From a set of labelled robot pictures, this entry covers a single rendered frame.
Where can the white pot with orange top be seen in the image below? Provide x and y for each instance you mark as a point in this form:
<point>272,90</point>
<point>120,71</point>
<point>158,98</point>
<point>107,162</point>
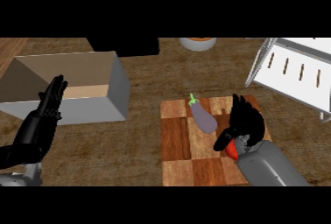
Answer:
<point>197,44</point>

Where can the purple eggplant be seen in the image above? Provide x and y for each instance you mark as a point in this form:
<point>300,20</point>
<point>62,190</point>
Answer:
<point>204,118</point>

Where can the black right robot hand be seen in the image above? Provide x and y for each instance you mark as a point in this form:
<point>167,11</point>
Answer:
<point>246,119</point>

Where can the white tiered basket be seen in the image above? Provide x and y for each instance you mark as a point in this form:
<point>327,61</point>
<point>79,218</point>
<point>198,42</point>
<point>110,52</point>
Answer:
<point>297,73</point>

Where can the red tomato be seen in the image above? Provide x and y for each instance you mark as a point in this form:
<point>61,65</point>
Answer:
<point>232,150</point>

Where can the checkered wooden cutting board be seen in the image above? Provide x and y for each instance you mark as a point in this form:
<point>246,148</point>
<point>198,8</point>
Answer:
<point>189,148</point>

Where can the black appliance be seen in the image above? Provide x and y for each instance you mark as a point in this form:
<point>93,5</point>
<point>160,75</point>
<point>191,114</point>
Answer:
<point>124,46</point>

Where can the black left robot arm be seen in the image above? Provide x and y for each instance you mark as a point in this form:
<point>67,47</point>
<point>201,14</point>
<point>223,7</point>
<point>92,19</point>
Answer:
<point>30,140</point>

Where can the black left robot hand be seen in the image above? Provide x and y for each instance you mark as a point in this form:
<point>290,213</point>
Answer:
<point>50,99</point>

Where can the open grey box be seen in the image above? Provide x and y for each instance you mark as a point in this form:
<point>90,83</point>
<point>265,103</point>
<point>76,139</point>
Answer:
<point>82,87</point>

